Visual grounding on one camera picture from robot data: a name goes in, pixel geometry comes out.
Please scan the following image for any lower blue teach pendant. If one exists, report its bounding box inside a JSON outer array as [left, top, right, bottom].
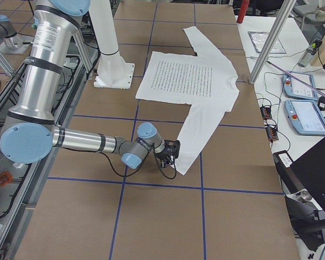
[[284, 99, 325, 136]]

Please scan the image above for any aluminium frame post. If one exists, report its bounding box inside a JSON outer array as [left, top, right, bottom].
[[249, 0, 296, 85]]

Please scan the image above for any aluminium side frame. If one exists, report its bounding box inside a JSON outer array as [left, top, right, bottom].
[[0, 33, 96, 259]]

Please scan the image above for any clear water bottle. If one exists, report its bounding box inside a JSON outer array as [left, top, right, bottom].
[[297, 38, 322, 68]]

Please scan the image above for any black relay box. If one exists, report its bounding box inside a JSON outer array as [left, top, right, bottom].
[[265, 126, 279, 142], [260, 106, 272, 120]]

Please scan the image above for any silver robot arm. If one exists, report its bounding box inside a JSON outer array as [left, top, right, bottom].
[[0, 1, 179, 169]]

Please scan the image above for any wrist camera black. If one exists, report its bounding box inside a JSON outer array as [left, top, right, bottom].
[[165, 140, 180, 161]]

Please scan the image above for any red bottle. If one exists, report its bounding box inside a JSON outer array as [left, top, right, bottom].
[[237, 0, 250, 24]]

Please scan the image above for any upper black relay box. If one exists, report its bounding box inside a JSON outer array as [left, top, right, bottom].
[[260, 106, 272, 120]]

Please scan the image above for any orange clamp block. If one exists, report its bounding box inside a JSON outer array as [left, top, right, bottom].
[[0, 171, 13, 187]]

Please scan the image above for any black laptop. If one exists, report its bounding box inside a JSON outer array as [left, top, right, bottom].
[[273, 137, 325, 251]]

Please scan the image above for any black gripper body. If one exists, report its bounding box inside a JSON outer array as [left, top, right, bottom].
[[154, 140, 174, 164]]

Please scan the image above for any white printed long-sleeve shirt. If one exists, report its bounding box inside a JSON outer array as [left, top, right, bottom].
[[135, 26, 239, 175]]

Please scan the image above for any white pedestal column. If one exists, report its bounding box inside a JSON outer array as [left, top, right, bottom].
[[89, 0, 119, 55]]

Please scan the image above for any upper blue teach pendant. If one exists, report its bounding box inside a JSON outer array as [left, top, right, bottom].
[[283, 71, 318, 101]]

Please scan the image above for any lower black relay box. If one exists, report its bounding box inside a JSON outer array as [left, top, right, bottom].
[[265, 126, 279, 142]]

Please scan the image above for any blue teach pendant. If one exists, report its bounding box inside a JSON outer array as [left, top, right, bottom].
[[283, 71, 318, 101], [284, 99, 325, 136]]

